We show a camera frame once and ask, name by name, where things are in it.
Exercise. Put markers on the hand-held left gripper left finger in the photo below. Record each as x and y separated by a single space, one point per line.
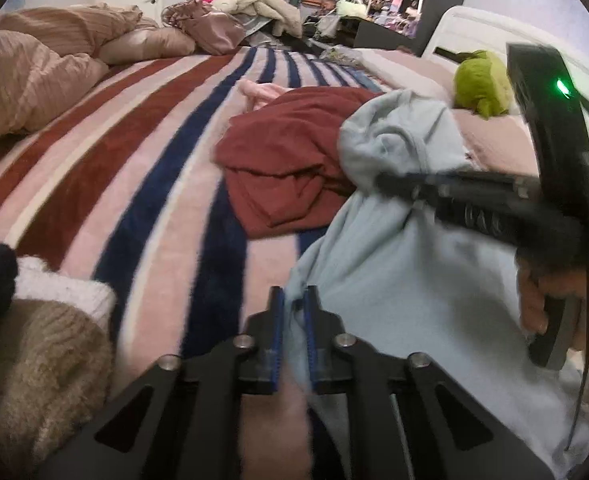
275 330

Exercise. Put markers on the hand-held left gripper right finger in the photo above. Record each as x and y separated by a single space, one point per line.
310 332

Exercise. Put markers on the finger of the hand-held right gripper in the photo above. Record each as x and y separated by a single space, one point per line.
449 182

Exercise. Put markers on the light blue garment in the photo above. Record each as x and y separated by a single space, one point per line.
414 310

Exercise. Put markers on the pink bed sheet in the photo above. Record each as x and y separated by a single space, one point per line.
494 135

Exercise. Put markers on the green plush toy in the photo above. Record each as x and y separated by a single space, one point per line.
479 82

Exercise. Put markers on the white bed headboard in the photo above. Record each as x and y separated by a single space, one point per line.
474 30

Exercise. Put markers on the maroon garment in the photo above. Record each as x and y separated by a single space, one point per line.
284 160

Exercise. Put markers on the light green bag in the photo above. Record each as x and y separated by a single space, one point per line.
352 7

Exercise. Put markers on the white fluffy cloth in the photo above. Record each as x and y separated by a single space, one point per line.
69 290

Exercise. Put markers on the pink garment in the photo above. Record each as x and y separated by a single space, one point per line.
259 91

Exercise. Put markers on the striped plush blanket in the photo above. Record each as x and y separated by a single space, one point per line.
124 160

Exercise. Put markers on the beige knit sweater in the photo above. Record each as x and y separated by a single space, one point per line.
39 375

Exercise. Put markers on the cream blanket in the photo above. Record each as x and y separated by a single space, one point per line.
259 2

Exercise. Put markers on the mauve satin pillow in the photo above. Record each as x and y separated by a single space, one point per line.
214 30

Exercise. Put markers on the beige pillow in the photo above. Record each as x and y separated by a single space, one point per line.
149 42

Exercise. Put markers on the beige ribbed duvet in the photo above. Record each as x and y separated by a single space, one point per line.
34 70

